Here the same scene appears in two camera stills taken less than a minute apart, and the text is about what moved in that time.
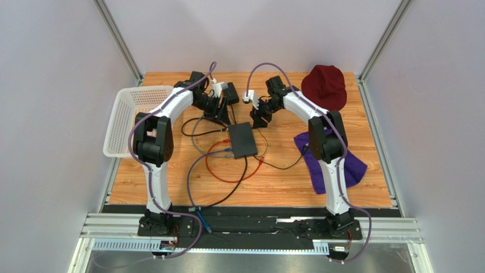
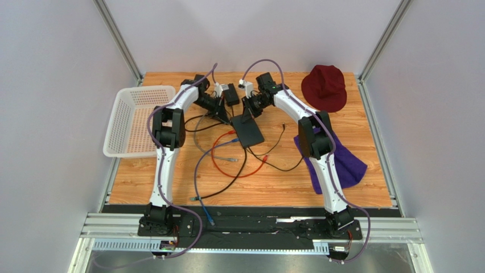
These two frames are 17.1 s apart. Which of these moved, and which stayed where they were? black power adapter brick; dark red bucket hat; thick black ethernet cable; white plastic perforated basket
Moved: thick black ethernet cable
Stayed: white plastic perforated basket; dark red bucket hat; black power adapter brick
